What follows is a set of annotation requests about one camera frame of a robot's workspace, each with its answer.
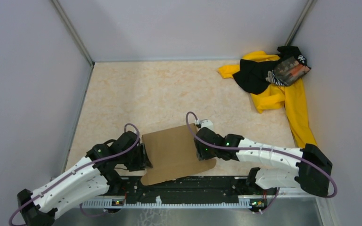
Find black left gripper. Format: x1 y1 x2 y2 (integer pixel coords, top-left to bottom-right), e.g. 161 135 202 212
120 142 153 172

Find brown cardboard box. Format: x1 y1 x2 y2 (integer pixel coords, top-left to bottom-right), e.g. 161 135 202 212
140 124 216 186

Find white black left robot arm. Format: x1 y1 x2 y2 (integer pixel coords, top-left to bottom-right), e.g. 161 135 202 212
17 131 152 226

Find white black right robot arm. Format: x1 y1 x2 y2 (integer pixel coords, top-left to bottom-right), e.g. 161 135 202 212
194 127 337 198

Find black cloth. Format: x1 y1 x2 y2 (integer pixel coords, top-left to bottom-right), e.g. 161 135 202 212
232 46 303 95

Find patterned grey pouch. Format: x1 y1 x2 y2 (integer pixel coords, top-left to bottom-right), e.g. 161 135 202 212
265 55 311 87

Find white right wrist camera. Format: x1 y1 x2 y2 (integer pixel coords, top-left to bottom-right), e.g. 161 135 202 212
194 119 214 131

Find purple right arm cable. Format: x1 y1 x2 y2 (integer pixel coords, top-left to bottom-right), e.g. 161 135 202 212
185 111 338 214

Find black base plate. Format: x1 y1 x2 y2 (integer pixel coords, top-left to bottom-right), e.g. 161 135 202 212
92 175 279 205

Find aluminium frame rail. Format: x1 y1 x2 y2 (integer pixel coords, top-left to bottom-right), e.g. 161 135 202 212
37 176 341 226

